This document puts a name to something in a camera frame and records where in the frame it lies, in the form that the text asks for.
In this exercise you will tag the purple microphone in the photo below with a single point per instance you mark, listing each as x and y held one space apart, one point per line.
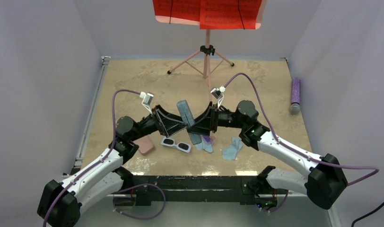
295 97

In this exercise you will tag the white frame sunglasses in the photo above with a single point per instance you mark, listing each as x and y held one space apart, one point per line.
169 142

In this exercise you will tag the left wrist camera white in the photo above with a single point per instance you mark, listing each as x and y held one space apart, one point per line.
146 100

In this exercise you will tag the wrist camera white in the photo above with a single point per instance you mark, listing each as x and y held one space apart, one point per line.
146 100
218 93

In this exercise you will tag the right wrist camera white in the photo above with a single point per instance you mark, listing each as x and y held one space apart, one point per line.
218 93

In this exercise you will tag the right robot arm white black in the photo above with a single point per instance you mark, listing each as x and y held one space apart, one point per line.
320 178

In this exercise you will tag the pink music stand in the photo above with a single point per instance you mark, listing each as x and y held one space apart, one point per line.
207 50

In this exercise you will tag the pink glasses case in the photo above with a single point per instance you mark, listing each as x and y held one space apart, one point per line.
145 145

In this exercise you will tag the black base frame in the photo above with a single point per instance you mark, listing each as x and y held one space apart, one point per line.
245 190

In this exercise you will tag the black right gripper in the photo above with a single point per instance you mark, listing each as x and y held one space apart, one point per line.
208 120

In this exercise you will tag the grey glasses case green lining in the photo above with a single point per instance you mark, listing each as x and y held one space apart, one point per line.
187 117

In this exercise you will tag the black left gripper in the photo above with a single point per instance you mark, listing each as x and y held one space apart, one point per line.
170 123

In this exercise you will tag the blue cloth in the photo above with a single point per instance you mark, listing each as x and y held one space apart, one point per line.
230 153
205 145

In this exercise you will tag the aluminium rail left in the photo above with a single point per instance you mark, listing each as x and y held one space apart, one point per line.
86 132

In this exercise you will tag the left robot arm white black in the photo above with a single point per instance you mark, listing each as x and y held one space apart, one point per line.
62 203

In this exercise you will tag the pink purple sunglasses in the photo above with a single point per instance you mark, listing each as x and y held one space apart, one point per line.
208 139

